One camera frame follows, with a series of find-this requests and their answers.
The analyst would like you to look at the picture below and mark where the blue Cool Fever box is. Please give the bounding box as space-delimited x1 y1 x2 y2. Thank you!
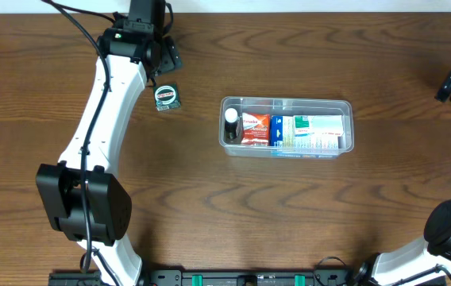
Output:
270 115 341 158

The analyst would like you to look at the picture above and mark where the white green medicine box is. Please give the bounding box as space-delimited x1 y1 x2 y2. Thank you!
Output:
293 115 344 137

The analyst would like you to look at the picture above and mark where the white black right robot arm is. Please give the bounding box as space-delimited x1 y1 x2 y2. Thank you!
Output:
345 199 451 286

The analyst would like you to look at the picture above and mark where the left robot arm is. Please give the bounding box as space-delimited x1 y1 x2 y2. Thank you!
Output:
36 28 182 285

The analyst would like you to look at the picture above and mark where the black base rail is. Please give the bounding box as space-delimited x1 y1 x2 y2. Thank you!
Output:
48 269 447 286

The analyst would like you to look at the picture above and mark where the dark bottle white cap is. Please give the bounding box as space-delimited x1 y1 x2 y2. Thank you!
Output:
224 108 241 145

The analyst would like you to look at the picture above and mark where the red Panadol ActiFast packet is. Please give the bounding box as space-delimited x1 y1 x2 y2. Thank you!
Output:
241 113 270 146

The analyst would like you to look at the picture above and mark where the clear plastic container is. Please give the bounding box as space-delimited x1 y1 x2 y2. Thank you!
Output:
218 97 354 158

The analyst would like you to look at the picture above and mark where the green Zam-Buk box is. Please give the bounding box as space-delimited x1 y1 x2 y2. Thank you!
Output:
153 83 181 111

